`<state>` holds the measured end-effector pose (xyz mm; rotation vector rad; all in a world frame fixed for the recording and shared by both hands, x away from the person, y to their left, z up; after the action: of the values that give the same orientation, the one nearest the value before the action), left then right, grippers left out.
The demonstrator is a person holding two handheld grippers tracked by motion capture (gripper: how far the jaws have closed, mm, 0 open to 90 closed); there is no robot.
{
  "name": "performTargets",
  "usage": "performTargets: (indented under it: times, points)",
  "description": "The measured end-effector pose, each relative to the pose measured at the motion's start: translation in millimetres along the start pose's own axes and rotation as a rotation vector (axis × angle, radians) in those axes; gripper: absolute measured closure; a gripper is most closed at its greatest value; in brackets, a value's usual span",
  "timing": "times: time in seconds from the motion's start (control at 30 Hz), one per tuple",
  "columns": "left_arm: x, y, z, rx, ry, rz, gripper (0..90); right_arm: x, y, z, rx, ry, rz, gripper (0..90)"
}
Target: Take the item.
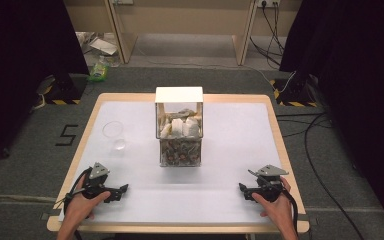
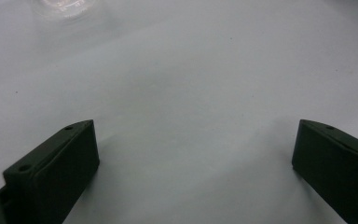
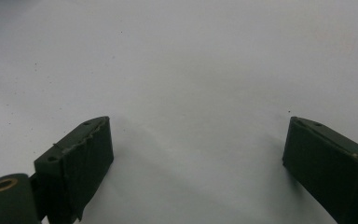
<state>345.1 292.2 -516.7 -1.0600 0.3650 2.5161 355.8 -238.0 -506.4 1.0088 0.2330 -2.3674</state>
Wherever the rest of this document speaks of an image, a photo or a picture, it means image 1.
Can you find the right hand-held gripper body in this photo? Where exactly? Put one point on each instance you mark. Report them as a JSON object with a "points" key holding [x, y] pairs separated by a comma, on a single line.
{"points": [[267, 186]]}

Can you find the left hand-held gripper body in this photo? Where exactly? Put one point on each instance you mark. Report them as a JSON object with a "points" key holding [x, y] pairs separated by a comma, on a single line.
{"points": [[97, 184]]}

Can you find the person's right hand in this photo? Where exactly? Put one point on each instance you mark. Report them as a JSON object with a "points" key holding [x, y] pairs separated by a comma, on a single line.
{"points": [[276, 208]]}

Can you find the person's left hand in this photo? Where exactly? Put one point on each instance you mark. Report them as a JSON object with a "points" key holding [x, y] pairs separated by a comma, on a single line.
{"points": [[81, 203]]}

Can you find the white table mat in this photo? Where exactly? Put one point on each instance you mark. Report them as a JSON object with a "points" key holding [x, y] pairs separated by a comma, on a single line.
{"points": [[233, 140]]}

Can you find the wooden table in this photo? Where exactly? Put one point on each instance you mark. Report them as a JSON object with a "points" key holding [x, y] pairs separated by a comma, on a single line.
{"points": [[276, 133]]}

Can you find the clear plastic cup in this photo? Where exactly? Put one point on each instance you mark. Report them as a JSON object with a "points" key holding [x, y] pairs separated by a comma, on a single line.
{"points": [[114, 131]]}

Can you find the pile of patterned sachets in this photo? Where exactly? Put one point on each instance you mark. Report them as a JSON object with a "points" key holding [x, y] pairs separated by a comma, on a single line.
{"points": [[180, 152]]}

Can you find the pile of white tea bags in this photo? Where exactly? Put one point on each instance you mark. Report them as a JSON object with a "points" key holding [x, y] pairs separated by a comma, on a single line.
{"points": [[181, 126]]}

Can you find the black stand base striped tape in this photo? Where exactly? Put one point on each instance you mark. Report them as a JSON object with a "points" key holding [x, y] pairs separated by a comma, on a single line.
{"points": [[63, 90], [291, 93]]}

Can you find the green plastic packet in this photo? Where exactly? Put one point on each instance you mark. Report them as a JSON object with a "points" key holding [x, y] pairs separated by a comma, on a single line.
{"points": [[98, 72]]}

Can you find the crumpled white paper and cardboard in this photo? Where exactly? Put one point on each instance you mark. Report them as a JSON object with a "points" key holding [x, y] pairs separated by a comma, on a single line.
{"points": [[102, 46]]}

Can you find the black curtain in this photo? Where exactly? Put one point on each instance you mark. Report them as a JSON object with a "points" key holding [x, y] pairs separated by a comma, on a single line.
{"points": [[20, 66], [360, 83]]}

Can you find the beige wooden desk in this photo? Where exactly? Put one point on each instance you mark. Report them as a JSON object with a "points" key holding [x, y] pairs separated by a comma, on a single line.
{"points": [[186, 20]]}

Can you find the white wall socket with plugs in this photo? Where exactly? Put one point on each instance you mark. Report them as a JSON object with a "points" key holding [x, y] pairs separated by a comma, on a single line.
{"points": [[268, 3]]}

